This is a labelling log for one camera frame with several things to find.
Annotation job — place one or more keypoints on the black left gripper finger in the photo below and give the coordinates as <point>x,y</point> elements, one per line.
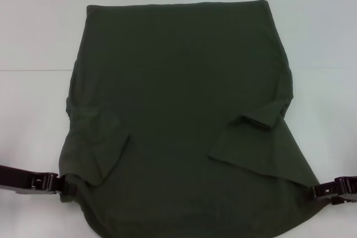
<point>67,186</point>

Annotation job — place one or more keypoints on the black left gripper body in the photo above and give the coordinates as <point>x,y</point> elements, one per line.
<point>25,180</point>

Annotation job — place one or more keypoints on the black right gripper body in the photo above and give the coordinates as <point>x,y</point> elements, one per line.
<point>347,189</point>

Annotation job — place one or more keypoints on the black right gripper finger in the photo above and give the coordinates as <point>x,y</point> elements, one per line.
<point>323,191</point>
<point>337,201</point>

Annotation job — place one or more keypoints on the dark green shirt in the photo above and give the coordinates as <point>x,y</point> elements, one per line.
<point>173,96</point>

